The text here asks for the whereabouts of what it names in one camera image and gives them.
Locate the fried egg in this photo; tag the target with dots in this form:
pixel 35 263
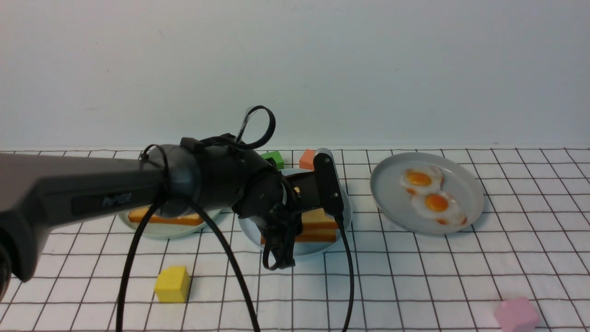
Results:
pixel 440 207
pixel 422 180

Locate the light blue plate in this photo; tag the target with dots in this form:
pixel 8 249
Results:
pixel 301 250

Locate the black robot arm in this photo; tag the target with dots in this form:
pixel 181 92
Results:
pixel 41 193

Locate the green foam cube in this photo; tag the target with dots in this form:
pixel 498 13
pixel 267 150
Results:
pixel 274 158

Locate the yellow foam cube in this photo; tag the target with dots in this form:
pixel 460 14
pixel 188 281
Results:
pixel 172 285

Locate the fried egg middle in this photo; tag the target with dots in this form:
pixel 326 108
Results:
pixel 440 207

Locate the grey plate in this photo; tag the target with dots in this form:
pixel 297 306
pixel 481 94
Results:
pixel 394 201

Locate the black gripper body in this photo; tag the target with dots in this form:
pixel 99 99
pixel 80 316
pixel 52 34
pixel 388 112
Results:
pixel 275 203

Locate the fried egg back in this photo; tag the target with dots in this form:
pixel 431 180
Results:
pixel 422 180

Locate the green plate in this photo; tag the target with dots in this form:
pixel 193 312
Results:
pixel 162 228

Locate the pink foam cube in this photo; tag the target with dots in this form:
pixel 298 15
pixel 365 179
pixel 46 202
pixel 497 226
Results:
pixel 517 315

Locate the orange foam cube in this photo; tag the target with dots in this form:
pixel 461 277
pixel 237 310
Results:
pixel 306 160

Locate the white grid tablecloth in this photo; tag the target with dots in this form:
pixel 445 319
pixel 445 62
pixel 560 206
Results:
pixel 532 241

